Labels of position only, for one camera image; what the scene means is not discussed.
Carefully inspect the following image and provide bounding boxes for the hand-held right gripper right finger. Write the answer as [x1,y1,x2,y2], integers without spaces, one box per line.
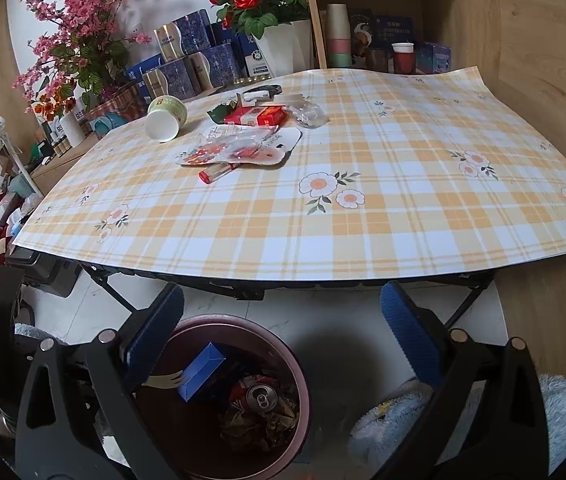
[379,281,551,480]

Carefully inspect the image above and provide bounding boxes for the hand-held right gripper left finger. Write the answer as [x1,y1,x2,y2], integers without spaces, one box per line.
[15,282,186,480]

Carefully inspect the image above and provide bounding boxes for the white plastic fork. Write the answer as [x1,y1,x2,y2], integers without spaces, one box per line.
[143,371,186,391]

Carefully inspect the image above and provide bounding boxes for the blue ice cream box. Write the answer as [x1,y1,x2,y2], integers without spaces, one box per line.
[178,342,228,402]

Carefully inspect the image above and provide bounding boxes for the maroon round waste bin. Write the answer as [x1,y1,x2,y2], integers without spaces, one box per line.
[130,314,311,480]

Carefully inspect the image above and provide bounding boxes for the crushed red can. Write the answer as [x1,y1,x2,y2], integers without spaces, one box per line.
[230,375,284,413]

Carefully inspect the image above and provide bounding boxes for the brown snack wrapper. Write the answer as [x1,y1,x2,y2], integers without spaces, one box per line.
[220,390,298,453]

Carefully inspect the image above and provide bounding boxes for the small red tube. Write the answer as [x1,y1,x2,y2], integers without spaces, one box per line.
[199,162,236,183]

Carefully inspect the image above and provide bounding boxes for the clear plastic blister packaging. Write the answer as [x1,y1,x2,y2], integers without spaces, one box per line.
[175,127,304,167]

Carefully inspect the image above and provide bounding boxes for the green white paper cup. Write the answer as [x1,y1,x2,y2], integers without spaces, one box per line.
[145,94,187,142]

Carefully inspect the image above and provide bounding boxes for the green gold tea bag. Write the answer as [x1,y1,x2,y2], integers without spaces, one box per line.
[208,102,238,122]

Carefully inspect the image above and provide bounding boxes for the clear plastic wrapper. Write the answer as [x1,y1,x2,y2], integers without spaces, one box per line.
[287,97,330,128]

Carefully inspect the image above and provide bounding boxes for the small black silver object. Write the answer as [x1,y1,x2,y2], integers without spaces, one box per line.
[242,84,282,101]

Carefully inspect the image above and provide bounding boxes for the person's left fluffy trouser leg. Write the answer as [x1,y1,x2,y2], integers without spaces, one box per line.
[13,322,64,356]

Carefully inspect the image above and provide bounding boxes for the person's fluffy trouser leg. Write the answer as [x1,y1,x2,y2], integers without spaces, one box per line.
[538,372,566,443]
[13,322,64,356]

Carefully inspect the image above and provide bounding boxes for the black hard case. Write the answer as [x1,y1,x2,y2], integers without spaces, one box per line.
[5,250,81,298]

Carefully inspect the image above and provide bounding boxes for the fluffy patterned slipper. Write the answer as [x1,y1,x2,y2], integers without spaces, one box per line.
[348,377,446,471]

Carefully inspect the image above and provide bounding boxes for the yellow plaid flowered tablecloth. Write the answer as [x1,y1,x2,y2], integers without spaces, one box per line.
[10,66,566,281]

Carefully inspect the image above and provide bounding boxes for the person's right fluffy trouser leg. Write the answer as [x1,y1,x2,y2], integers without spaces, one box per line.
[538,372,566,443]

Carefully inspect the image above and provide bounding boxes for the row of small bottles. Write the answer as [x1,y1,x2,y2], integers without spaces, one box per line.
[45,127,71,156]

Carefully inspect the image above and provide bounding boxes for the white ribbed vase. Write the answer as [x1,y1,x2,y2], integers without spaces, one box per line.
[58,110,86,145]

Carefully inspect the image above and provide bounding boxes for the orange artificial flowers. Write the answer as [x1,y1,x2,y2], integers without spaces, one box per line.
[30,92,76,121]

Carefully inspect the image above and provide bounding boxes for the red cigarette box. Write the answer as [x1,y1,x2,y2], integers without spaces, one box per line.
[223,104,288,126]

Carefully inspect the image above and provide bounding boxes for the gold and blue gift box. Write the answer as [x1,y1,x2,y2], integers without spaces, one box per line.
[142,57,196,101]
[153,9,214,58]
[183,42,241,92]

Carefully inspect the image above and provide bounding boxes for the flat blue box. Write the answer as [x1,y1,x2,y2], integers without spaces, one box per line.
[125,52,174,86]

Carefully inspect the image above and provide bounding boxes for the red cup with white lid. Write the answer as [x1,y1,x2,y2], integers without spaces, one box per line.
[392,42,416,75]

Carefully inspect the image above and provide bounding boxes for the small blue box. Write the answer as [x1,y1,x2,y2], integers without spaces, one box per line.
[417,41,452,75]

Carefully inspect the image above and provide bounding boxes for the pink blossom artificial plant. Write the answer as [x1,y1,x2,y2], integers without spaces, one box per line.
[13,0,148,106]

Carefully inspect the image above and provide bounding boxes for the blue and white carton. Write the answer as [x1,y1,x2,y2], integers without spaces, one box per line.
[233,35,271,77]

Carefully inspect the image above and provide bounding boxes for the dark blue upright box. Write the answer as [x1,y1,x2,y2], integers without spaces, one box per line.
[210,20,236,48]

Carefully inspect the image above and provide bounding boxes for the dark blue picture box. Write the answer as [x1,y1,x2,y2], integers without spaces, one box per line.
[350,7,416,56]

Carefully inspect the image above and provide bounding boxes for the stack of paper cups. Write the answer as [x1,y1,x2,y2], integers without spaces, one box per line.
[325,4,352,68]

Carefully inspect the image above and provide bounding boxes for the white flower pot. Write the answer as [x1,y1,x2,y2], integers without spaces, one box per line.
[253,20,314,77]

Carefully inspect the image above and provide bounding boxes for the wooden shelf unit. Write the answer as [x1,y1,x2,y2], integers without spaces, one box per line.
[300,0,464,73]

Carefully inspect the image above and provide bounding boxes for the red rose artificial plant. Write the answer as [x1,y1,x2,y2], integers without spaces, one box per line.
[209,0,311,41]

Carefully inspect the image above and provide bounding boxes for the black folding table frame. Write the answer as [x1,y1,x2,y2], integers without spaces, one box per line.
[78,260,496,331]

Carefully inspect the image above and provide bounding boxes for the white wall socket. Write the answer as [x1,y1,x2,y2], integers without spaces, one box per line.
[125,22,151,46]

